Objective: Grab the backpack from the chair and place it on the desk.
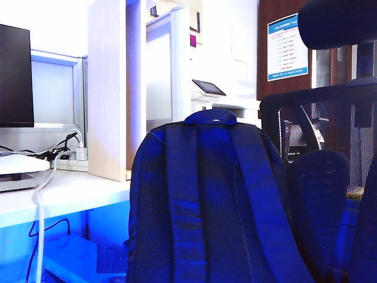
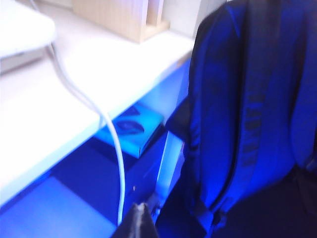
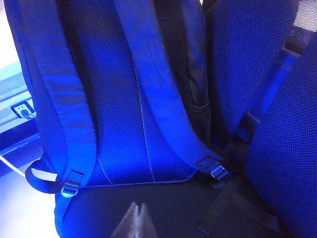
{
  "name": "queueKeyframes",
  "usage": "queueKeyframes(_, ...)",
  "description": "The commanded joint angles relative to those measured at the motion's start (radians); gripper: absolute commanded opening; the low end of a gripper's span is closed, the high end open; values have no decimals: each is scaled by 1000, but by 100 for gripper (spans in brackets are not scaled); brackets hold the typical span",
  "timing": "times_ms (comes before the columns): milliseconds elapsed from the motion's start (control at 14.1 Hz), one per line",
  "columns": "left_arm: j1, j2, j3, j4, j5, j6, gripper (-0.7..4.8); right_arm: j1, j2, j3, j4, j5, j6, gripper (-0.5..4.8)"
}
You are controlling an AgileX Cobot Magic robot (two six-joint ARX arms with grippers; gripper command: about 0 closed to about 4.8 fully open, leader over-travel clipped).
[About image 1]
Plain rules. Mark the dark keyboard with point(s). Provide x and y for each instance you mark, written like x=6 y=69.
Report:
x=113 y=261

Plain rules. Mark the white power strip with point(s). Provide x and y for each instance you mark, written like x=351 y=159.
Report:
x=73 y=165

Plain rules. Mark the grey monitor stand base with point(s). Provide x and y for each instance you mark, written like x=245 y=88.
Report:
x=14 y=183

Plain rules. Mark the black computer monitor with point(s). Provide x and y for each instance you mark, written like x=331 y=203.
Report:
x=14 y=76

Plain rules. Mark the white plug charger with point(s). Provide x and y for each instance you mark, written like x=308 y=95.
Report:
x=82 y=154

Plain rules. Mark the light wooden file organizer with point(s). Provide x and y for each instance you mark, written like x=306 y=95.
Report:
x=107 y=88

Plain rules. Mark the white HP printer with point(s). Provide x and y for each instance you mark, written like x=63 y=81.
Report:
x=206 y=97

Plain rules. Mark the dark picture frame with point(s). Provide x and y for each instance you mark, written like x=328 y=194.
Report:
x=195 y=22

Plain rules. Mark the white partition post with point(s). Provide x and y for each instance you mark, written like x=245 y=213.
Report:
x=180 y=65

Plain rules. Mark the dark brown wooden door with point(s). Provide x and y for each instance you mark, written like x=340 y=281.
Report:
x=262 y=59

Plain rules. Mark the white monitor riser shelf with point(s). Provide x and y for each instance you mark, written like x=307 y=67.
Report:
x=20 y=165

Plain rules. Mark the dark blue backpack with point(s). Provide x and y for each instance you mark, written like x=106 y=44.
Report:
x=206 y=191

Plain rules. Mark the blue bordered wall poster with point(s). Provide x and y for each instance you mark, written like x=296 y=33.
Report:
x=287 y=47

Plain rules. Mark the magenta wall sticker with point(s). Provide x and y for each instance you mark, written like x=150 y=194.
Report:
x=193 y=40

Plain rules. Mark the grey desk partition panel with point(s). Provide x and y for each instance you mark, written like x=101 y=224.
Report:
x=53 y=88

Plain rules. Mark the black chair headrest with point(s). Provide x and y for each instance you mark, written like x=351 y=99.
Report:
x=335 y=23

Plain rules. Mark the black mesh chair backrest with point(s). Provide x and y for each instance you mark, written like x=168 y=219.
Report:
x=324 y=91

